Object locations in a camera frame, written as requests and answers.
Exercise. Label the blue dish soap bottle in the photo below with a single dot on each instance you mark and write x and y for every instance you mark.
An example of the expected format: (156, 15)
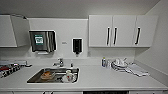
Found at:
(103, 62)

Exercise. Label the small white bottle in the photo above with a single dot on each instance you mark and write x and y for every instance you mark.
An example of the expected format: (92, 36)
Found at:
(108, 64)

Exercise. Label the chrome sink faucet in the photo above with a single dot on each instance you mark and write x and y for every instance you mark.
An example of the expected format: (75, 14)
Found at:
(59, 63)

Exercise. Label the white cup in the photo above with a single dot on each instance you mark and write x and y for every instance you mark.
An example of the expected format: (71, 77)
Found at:
(68, 76)

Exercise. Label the stack of white plates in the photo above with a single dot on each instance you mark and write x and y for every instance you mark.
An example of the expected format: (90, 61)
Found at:
(119, 64)

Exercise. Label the dark paper towel dispenser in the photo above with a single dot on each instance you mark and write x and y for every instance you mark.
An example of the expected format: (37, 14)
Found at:
(40, 41)

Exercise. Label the brown bowl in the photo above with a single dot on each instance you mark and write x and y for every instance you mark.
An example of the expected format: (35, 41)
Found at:
(47, 75)

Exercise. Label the steel kitchen sink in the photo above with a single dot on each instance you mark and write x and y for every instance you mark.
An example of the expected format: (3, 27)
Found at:
(33, 78)

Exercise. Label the black wall soap dispenser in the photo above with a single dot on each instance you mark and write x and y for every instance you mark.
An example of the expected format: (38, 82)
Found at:
(77, 46)

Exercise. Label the white wall outlet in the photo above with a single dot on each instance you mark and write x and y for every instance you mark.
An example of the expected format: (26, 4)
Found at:
(63, 42)

